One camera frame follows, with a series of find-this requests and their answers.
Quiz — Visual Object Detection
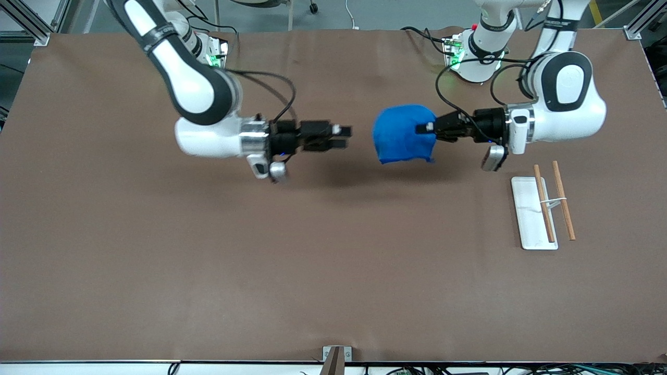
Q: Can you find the grey metal table bracket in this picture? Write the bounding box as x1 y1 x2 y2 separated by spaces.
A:
322 345 353 363

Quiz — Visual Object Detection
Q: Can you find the blue microfibre towel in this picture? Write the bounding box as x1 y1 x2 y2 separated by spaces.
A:
372 104 437 165

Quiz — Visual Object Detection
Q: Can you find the brown post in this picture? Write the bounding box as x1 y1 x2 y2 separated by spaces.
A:
320 347 344 375

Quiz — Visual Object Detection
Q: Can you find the green lit control box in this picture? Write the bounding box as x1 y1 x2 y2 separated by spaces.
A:
442 35 465 71
206 37 230 69

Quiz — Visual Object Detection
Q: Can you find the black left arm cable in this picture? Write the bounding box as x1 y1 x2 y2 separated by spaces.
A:
436 56 529 137

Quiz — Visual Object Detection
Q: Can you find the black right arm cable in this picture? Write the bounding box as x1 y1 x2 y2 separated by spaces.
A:
227 69 298 124

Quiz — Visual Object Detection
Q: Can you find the aluminium frame profile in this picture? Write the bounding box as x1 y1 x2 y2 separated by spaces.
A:
0 0 51 46
623 0 667 41

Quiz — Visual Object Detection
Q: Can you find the black base cable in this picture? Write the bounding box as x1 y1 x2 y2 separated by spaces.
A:
400 26 449 55

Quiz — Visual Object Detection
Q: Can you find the wooden rack rod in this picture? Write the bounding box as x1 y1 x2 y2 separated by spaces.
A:
533 165 556 243
552 160 576 241

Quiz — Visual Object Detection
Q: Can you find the white towel rack base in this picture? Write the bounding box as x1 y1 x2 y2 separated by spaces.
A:
511 177 559 251

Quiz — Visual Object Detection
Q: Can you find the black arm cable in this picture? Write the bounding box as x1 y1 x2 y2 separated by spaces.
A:
436 56 529 137
227 69 298 124

